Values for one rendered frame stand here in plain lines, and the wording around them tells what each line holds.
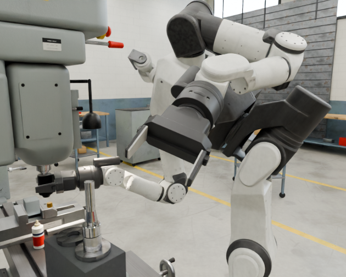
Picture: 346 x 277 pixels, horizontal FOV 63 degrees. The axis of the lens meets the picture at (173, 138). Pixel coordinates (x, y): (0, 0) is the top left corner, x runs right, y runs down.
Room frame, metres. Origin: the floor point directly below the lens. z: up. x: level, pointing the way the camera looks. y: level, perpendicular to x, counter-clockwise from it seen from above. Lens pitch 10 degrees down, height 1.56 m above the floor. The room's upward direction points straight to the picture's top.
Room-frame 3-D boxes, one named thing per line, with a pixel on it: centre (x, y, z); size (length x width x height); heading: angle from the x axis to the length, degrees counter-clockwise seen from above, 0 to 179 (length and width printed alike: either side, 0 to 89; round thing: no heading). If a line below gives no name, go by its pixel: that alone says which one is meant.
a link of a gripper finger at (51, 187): (0.89, 0.42, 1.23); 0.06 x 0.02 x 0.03; 114
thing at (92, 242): (0.67, 0.21, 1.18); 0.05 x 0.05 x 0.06
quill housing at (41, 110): (0.94, 0.45, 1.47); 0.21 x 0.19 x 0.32; 39
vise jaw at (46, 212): (1.16, 0.55, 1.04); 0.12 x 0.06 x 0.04; 37
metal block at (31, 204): (1.12, 0.59, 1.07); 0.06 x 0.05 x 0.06; 37
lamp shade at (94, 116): (1.10, 0.32, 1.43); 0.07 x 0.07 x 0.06
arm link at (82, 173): (0.98, 0.36, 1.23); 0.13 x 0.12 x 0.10; 24
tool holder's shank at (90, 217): (0.67, 0.21, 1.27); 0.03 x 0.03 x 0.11
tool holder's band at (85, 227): (0.67, 0.21, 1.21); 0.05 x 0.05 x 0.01
